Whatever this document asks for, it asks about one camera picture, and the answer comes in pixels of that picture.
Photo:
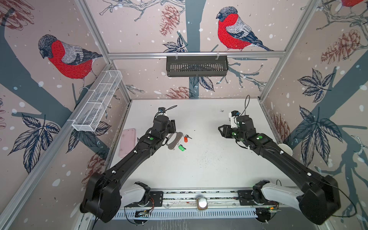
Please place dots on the white wire mesh basket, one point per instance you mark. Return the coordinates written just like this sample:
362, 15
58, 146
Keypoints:
92, 112

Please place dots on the white mug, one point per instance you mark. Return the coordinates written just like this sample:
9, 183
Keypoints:
287, 149

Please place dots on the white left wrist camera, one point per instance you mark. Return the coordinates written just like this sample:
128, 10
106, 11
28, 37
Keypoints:
161, 111

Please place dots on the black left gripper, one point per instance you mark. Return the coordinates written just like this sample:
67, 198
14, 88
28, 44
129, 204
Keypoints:
172, 126

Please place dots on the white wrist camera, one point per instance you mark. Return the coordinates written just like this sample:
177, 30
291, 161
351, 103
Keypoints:
232, 118
161, 111

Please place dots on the silver push button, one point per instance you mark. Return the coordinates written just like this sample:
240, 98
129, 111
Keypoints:
201, 203

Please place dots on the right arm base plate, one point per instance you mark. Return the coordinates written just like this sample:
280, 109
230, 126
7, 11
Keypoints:
245, 198

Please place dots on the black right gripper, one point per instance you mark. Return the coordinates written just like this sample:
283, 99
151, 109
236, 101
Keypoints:
225, 132

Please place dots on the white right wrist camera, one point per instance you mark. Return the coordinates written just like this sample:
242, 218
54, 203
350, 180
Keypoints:
232, 118

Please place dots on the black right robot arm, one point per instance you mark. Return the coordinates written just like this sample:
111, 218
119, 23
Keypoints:
316, 197

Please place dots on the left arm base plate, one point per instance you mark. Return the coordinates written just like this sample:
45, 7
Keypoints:
155, 200

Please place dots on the black hanging basket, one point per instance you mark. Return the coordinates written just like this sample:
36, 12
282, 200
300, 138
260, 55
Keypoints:
197, 66

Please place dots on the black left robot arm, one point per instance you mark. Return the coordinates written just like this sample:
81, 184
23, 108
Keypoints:
102, 196

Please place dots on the green capped key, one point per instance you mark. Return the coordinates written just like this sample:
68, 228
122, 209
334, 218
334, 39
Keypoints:
181, 147

